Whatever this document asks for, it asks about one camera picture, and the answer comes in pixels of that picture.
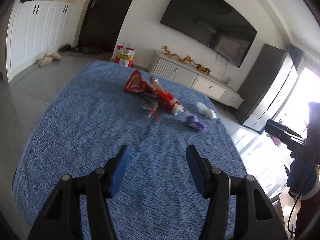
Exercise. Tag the golden tiger figurine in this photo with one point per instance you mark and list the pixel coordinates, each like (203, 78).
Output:
(203, 69)

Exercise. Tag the grey tall cabinet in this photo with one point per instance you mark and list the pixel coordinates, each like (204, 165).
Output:
(259, 80)

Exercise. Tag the black wall television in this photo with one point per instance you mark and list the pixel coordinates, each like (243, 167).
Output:
(214, 23)

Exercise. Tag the golden dragon figurine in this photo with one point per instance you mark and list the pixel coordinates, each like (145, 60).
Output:
(186, 59)

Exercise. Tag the dark brown door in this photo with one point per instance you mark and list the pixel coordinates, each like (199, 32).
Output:
(102, 24)

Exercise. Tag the blue gloved right hand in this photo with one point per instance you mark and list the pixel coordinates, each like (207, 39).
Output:
(303, 179)

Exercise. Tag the beige slipper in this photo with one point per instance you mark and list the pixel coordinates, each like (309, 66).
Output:
(45, 61)
(55, 56)

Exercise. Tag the white shoe cabinet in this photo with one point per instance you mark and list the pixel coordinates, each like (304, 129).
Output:
(37, 28)

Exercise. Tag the blue fluffy table cloth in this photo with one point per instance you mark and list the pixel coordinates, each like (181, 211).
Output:
(89, 122)

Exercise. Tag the white tissue far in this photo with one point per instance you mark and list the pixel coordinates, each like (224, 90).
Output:
(207, 112)

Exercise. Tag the white tv cabinet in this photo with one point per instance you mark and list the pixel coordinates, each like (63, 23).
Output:
(171, 69)

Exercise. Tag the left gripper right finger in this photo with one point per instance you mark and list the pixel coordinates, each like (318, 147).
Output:
(255, 216)

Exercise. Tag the clear dark candy wrapper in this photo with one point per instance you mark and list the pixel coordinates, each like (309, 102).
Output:
(151, 105)

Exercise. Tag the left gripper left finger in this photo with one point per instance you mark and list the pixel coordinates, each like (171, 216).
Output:
(60, 216)

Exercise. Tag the red white wrapper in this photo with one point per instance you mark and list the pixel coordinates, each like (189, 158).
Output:
(166, 99)

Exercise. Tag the red white shopping bag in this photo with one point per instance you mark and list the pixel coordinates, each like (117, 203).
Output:
(125, 54)

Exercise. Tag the red snack bag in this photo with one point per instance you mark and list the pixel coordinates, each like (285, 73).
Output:
(136, 84)

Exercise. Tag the purple wrapper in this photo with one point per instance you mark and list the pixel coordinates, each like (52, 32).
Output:
(193, 122)

